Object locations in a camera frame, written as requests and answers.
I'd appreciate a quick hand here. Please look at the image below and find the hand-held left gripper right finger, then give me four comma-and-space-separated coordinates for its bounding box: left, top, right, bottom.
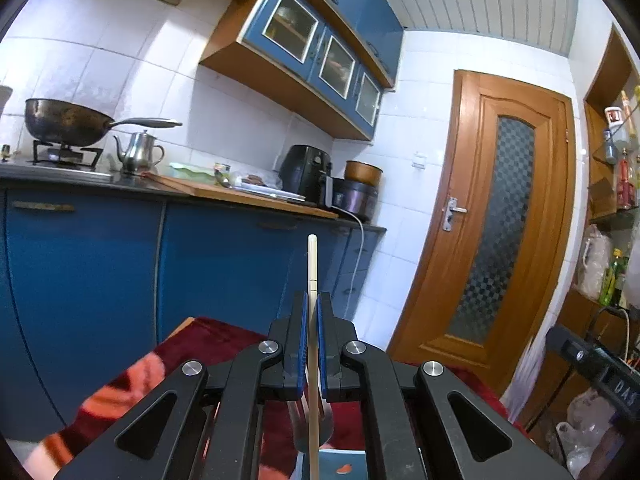
315, 291, 576, 480

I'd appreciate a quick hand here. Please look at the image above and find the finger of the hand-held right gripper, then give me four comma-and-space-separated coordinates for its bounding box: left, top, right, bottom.
545, 324, 602, 377

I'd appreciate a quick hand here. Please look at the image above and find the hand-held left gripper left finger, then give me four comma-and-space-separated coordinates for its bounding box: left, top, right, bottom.
52, 291, 309, 480

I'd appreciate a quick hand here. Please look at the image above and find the wooden chopstick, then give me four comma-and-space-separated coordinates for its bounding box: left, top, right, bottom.
306, 233, 321, 480

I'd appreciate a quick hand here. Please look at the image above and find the blue plastic utensil box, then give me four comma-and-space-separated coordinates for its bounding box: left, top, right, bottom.
295, 449, 372, 480

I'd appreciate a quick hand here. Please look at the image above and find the crumpled clear plastic bag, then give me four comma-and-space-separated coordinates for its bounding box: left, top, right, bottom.
547, 387, 632, 479

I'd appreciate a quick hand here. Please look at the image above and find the green bottle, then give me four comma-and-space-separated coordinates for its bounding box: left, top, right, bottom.
600, 249, 630, 307

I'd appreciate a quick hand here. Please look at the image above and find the white bag on shelf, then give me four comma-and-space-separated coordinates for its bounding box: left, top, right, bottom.
577, 224, 614, 301

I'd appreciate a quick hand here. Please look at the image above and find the dark rice cooker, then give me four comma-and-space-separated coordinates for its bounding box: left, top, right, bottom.
327, 177, 379, 223

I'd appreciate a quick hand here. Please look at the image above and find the white tray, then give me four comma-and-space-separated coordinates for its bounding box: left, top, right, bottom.
240, 180, 307, 204

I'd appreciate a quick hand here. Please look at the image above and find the wooden cutting board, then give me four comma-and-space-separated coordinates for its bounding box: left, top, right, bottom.
142, 172, 341, 220

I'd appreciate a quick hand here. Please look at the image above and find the red bottle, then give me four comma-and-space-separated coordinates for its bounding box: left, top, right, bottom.
616, 150, 636, 211

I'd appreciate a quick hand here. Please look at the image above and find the black air fryer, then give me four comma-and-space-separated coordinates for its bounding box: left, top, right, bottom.
277, 144, 334, 207

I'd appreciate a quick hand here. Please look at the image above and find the brown pot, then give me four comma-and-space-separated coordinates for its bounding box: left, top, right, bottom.
344, 160, 384, 185

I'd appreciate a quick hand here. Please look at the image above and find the red and peach plush blanket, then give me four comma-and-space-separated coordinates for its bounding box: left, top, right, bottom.
22, 316, 531, 480

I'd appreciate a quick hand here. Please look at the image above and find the green cloth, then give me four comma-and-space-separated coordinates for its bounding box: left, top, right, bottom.
167, 162, 217, 181

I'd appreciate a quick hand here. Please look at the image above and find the wooden door with glass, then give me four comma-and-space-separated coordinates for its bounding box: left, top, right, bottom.
387, 69, 577, 397

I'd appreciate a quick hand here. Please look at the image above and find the blue base cabinet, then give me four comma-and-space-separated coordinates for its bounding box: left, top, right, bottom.
0, 175, 387, 441

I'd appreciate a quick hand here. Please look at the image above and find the steel kettle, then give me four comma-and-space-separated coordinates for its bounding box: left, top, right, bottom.
112, 130, 166, 174

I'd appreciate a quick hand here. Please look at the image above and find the wooden shelf unit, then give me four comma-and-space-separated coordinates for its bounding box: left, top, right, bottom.
525, 22, 640, 441

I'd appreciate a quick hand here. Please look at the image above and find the gas stove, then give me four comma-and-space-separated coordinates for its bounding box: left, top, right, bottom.
26, 140, 114, 177

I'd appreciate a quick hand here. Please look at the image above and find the black wok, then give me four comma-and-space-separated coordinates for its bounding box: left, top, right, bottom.
25, 98, 183, 147

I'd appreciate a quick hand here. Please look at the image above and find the white cable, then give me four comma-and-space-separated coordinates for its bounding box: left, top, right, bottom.
332, 205, 367, 297

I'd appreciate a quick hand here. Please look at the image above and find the metal door handle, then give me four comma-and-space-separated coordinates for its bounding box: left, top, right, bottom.
442, 196, 468, 233

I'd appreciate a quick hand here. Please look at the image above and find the blue wall cabinet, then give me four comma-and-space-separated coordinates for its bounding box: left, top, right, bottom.
199, 0, 405, 142

